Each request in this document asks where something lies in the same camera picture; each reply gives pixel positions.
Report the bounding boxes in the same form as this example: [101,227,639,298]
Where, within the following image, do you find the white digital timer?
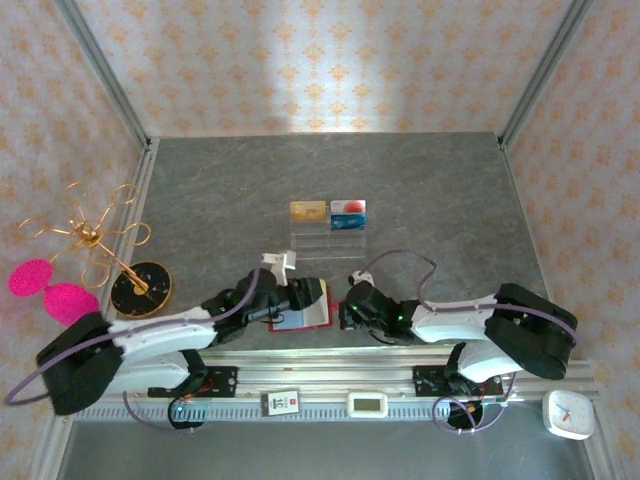
[347,391,390,419]

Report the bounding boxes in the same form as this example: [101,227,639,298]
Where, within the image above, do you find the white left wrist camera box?
[260,249,298,287]

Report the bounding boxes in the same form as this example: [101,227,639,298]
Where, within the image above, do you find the gold wire stand black base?
[18,182,176,321]

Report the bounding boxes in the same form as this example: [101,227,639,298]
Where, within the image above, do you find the aluminium table side rail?
[499,135,621,480]
[29,137,162,480]

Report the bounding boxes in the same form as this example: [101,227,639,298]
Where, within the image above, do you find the aluminium frame corner post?
[497,0,596,151]
[53,0,153,150]

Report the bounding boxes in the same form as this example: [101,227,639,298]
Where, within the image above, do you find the red and white card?
[329,199,368,217]

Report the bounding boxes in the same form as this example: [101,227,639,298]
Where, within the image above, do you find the gold credit card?
[289,200,330,224]

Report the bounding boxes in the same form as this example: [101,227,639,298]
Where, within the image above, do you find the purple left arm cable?
[3,268,262,407]

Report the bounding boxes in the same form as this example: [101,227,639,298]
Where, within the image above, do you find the white square clock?
[541,389,597,442]

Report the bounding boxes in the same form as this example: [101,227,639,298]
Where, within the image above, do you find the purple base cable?
[431,394,517,437]
[123,392,207,436]

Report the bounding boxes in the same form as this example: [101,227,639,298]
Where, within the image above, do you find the grey slotted cable duct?
[74,399,506,423]

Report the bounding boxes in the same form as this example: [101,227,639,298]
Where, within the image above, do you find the pink fuzzy double-oval pad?
[8,258,101,328]

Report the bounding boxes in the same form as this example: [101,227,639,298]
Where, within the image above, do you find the red card holder booklet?
[267,289,352,335]

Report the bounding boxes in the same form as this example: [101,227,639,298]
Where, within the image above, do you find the white label tag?
[260,389,302,417]

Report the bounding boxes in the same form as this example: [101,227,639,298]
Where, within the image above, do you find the clear acrylic card stand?
[288,198,369,261]

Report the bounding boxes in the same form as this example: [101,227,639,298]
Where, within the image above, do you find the aluminium mounting rail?
[119,344,602,402]

